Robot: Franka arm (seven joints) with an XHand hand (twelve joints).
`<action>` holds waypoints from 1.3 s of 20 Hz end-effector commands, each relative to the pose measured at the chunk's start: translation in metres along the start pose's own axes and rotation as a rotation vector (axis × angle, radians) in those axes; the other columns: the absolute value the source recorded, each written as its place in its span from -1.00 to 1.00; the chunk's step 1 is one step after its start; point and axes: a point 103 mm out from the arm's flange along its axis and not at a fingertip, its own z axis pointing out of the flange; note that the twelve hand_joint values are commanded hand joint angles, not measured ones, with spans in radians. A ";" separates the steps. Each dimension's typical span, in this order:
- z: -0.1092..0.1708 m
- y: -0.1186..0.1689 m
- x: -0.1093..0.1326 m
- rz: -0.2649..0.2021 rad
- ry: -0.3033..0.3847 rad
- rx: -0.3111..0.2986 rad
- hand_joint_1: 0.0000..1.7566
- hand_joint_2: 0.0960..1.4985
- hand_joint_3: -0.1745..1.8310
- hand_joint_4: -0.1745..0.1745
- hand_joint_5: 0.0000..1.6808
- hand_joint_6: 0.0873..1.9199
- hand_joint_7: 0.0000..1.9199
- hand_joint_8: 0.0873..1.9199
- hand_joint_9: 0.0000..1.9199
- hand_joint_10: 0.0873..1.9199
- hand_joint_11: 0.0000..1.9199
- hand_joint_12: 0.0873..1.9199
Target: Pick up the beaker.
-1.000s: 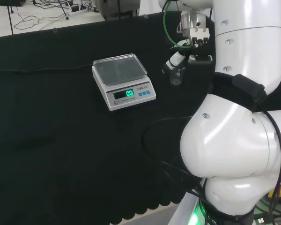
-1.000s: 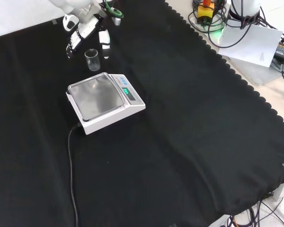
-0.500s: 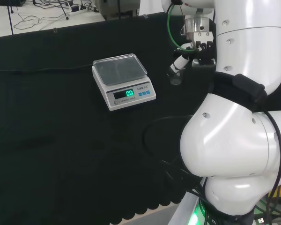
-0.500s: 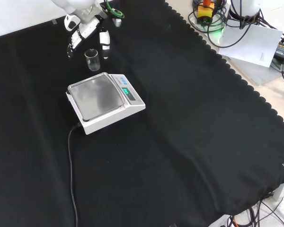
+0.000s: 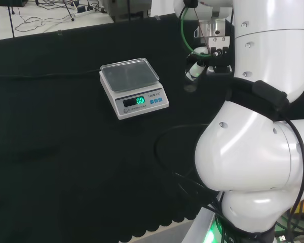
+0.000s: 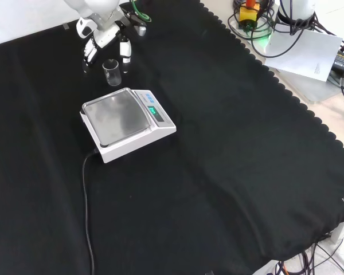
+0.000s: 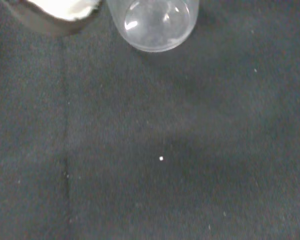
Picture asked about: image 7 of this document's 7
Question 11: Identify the black bench cloth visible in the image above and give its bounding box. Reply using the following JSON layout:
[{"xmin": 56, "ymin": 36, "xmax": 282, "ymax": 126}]
[{"xmin": 0, "ymin": 0, "xmax": 300, "ymax": 240}]

